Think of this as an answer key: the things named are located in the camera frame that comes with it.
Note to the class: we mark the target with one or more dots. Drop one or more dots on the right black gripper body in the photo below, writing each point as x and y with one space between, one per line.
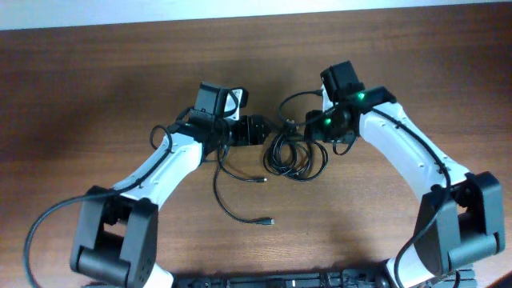
327 128

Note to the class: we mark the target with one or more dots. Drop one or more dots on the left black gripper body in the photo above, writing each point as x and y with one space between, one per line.
229 129

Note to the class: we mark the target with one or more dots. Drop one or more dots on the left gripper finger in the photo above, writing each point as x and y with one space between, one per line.
261 126
250 140

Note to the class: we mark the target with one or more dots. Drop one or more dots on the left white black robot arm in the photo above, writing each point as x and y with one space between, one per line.
117 233

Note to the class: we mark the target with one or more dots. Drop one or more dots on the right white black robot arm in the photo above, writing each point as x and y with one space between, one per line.
460 219

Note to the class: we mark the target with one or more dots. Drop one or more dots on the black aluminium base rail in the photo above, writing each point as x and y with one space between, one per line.
352 278

